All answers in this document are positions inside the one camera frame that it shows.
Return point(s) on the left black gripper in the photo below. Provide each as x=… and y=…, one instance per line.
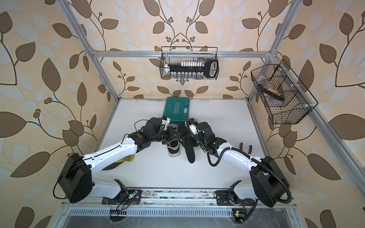
x=170, y=137

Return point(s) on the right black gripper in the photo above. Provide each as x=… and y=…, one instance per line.
x=189, y=137

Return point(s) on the yellow tape on arm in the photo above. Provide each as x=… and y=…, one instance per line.
x=119, y=162

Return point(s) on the right wire basket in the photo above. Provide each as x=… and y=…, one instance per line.
x=299, y=101

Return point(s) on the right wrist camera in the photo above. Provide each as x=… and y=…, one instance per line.
x=192, y=127

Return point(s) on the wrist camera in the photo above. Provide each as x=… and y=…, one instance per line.
x=192, y=127
x=165, y=123

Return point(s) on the back wire basket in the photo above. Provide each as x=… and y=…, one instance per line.
x=169, y=57

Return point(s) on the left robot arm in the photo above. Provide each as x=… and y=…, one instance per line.
x=77, y=178

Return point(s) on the black socket set holder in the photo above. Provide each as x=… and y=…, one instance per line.
x=199, y=70

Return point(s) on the orange black cutting pliers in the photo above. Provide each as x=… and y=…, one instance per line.
x=247, y=148

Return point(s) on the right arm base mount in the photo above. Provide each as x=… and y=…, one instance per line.
x=229, y=198

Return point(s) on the aluminium front rail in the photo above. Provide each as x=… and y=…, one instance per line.
x=155, y=202

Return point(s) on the aluminium frame back bar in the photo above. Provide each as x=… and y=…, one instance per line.
x=154, y=54

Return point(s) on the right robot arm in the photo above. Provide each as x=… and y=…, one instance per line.
x=268, y=183

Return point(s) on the black insole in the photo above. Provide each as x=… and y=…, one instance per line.
x=187, y=141

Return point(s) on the wire basket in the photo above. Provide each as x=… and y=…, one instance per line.
x=299, y=101
x=169, y=57

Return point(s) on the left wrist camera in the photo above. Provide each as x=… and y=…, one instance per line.
x=165, y=123

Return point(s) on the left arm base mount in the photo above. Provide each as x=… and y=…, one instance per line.
x=124, y=196

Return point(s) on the green plastic tool case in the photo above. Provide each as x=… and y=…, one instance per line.
x=177, y=109

